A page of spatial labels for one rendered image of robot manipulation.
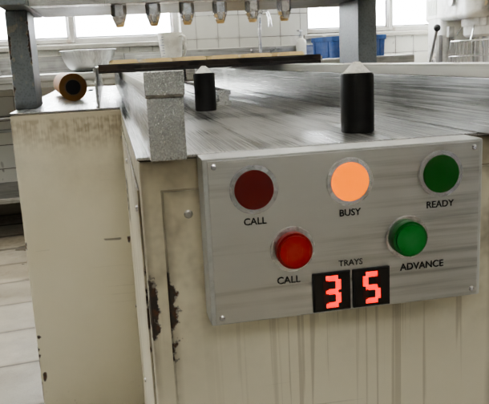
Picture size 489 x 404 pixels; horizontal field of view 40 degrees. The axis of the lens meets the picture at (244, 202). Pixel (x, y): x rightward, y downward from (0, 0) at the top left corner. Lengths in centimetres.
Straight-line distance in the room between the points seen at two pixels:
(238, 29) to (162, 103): 425
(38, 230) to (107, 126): 23
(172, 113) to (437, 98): 29
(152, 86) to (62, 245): 80
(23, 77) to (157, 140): 85
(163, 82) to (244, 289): 18
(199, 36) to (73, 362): 355
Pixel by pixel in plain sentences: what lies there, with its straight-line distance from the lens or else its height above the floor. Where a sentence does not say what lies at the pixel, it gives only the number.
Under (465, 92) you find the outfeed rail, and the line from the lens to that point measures 66.
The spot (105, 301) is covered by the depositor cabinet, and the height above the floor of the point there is 48.
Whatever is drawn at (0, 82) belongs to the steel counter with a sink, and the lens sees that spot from 379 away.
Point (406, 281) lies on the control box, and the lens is 60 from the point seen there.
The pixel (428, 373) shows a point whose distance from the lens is 68.
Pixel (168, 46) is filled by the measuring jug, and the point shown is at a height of 100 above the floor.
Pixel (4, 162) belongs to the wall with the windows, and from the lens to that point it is 458.
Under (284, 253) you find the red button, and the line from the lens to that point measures 55.
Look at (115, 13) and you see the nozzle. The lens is 129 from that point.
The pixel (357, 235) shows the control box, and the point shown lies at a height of 77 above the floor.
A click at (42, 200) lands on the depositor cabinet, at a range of 127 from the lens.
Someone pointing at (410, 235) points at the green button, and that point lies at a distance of 58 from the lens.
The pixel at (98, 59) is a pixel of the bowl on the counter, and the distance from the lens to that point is 405.
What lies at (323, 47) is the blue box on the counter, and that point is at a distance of 451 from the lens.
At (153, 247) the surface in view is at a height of 76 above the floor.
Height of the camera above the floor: 91
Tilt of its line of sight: 12 degrees down
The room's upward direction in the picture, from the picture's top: 3 degrees counter-clockwise
